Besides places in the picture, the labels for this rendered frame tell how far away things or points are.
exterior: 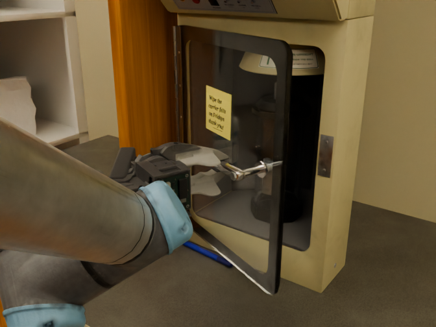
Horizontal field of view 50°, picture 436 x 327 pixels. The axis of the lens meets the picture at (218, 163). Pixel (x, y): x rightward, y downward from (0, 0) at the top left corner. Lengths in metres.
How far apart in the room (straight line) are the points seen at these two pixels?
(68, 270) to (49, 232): 0.19
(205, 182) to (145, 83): 0.28
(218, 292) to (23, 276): 0.43
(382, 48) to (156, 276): 0.71
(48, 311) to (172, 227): 0.15
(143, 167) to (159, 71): 0.35
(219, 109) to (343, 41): 0.22
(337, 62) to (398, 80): 0.44
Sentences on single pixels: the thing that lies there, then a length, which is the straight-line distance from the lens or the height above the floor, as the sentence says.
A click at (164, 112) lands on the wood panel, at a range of 0.96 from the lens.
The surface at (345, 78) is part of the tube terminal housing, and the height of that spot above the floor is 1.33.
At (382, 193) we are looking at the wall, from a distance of 1.24.
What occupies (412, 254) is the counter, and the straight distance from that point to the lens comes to 1.06.
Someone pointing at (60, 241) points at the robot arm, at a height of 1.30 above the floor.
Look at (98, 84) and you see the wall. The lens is 1.76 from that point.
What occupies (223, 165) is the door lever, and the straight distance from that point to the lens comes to 0.70.
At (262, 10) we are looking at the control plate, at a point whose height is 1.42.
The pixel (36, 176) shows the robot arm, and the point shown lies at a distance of 0.28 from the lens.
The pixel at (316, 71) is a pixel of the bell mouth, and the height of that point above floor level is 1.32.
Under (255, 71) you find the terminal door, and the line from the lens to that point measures 0.68.
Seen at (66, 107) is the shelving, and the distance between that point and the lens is 1.93.
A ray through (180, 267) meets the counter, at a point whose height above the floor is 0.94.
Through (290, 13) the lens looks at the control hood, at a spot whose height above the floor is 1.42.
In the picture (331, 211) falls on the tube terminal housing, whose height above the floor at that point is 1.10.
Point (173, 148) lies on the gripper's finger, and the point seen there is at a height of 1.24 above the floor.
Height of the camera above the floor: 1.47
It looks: 22 degrees down
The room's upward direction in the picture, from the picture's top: straight up
